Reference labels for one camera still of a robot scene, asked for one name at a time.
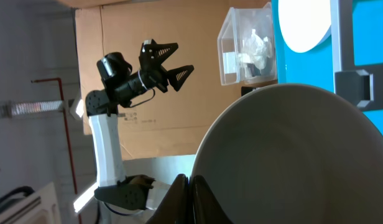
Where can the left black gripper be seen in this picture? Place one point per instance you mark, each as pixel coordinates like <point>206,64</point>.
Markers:
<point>153,75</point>

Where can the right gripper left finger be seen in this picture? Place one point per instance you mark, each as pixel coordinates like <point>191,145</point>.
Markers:
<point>174,207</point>

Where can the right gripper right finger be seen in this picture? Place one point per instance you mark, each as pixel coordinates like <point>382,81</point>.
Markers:
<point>206,208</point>

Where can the white napkin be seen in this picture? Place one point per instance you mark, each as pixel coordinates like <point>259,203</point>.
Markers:
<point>257,51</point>

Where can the grey shallow bowl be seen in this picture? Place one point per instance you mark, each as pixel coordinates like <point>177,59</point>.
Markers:
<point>294,154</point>

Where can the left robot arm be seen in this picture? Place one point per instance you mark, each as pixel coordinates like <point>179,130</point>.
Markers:
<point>121,86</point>

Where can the brown cardboard sheet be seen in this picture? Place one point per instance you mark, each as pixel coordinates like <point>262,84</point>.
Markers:
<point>160,124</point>

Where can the clear plastic bin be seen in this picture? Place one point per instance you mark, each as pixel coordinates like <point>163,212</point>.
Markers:
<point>235,30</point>

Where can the red pipe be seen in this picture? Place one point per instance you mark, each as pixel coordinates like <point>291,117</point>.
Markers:
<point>64,158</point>

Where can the white machine corner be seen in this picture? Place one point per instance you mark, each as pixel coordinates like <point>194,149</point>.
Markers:
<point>27,205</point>

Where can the large white plate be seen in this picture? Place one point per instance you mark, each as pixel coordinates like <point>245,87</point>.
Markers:
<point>304,24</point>

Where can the teal plastic serving tray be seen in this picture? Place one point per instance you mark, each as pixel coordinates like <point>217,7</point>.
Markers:
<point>315,67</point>

